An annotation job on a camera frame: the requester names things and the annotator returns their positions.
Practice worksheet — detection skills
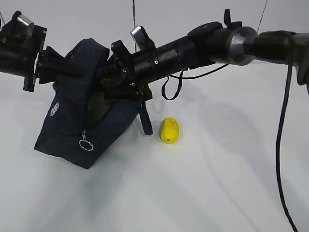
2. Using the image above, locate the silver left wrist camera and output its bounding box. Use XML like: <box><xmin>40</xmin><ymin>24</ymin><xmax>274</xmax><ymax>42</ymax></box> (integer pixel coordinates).
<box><xmin>11</xmin><ymin>11</ymin><xmax>34</xmax><ymax>38</ymax></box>

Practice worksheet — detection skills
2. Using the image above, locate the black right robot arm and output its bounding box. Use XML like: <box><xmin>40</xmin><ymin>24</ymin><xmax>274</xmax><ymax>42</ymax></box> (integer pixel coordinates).
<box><xmin>95</xmin><ymin>9</ymin><xmax>309</xmax><ymax>99</ymax></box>

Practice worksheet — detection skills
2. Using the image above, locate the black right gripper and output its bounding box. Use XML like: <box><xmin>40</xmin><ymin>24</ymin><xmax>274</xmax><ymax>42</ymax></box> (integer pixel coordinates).
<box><xmin>98</xmin><ymin>40</ymin><xmax>153</xmax><ymax>101</ymax></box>

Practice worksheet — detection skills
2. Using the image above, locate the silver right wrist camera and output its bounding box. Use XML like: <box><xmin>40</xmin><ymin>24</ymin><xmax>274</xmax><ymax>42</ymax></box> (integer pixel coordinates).
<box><xmin>130</xmin><ymin>25</ymin><xmax>155</xmax><ymax>51</ymax></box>

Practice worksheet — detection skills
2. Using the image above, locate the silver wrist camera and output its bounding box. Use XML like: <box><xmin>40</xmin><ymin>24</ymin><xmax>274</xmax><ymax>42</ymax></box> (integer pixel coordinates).
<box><xmin>11</xmin><ymin>11</ymin><xmax>34</xmax><ymax>38</ymax></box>
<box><xmin>130</xmin><ymin>25</ymin><xmax>155</xmax><ymax>51</ymax></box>

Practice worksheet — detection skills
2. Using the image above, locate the dark navy lunch bag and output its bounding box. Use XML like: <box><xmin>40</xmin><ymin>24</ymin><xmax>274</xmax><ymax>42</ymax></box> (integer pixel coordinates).
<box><xmin>34</xmin><ymin>39</ymin><xmax>153</xmax><ymax>169</ymax></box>

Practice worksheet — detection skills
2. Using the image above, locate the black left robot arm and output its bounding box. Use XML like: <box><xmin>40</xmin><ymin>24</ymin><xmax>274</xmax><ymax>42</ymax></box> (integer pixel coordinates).
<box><xmin>0</xmin><ymin>17</ymin><xmax>84</xmax><ymax>92</ymax></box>

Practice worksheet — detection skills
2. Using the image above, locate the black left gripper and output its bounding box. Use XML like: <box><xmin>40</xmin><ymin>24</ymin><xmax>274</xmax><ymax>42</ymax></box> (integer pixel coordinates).
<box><xmin>23</xmin><ymin>25</ymin><xmax>84</xmax><ymax>92</ymax></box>

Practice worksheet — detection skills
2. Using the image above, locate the yellow toy corn cob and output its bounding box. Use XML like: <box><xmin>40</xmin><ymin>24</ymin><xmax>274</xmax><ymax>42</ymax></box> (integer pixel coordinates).
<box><xmin>159</xmin><ymin>117</ymin><xmax>180</xmax><ymax>144</ymax></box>

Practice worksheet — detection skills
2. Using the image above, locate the silver ring zipper pull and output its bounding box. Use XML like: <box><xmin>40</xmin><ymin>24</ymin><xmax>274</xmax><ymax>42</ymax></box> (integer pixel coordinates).
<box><xmin>78</xmin><ymin>130</ymin><xmax>94</xmax><ymax>151</ymax></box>

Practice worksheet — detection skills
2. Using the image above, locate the green cucumber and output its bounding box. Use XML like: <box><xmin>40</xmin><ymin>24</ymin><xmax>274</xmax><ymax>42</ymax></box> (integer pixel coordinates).
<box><xmin>86</xmin><ymin>92</ymin><xmax>113</xmax><ymax>130</ymax></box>

